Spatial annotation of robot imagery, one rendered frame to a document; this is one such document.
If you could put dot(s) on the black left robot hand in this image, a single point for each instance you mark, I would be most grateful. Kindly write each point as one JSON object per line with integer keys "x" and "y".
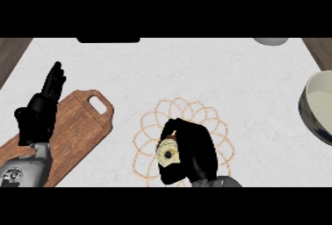
{"x": 37, "y": 114}

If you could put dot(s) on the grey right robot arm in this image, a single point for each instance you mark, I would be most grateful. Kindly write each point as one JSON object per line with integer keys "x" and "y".
{"x": 215, "y": 182}

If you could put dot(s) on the cream and grey bowl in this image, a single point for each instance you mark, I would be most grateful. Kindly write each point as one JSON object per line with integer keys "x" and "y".
{"x": 317, "y": 105}

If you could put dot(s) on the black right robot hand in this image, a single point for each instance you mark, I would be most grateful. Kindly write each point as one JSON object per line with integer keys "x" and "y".
{"x": 196, "y": 152}

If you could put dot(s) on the cream frosted cupcake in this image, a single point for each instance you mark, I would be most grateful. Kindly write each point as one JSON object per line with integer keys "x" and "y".
{"x": 168, "y": 152}

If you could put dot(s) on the black flat appliance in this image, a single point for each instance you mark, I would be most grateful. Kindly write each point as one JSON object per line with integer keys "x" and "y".
{"x": 108, "y": 39}

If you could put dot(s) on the brown wooden cutting board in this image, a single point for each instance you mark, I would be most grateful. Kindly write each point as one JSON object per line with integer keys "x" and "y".
{"x": 80, "y": 129}

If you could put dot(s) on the pale grey round object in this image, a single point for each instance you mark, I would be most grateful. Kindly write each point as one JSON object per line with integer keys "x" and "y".
{"x": 270, "y": 41}

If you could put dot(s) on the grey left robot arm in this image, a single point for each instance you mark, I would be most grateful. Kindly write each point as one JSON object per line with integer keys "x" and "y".
{"x": 25, "y": 168}

